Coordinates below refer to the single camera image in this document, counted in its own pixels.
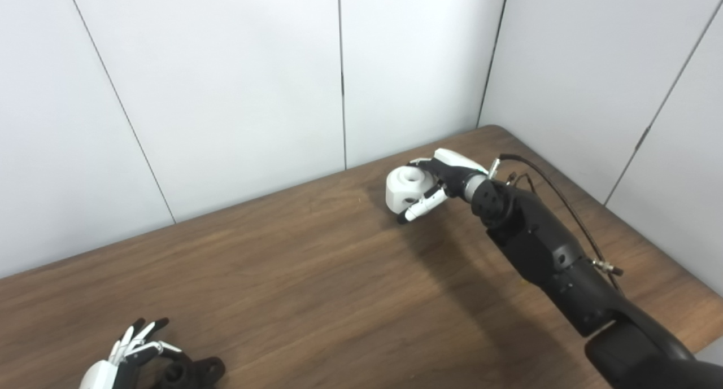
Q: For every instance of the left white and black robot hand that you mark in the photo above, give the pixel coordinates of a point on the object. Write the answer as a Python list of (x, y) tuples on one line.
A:
[(101, 375)]

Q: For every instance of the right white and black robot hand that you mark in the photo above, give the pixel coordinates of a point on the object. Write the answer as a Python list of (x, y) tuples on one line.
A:
[(452, 171)]

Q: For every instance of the round white plastic piece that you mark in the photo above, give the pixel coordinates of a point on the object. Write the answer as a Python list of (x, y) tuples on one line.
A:
[(406, 186)]

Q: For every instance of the black flanged holder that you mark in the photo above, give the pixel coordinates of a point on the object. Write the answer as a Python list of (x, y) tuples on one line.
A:
[(189, 373)]

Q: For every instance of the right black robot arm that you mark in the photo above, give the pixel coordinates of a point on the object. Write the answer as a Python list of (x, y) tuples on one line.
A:
[(542, 248)]

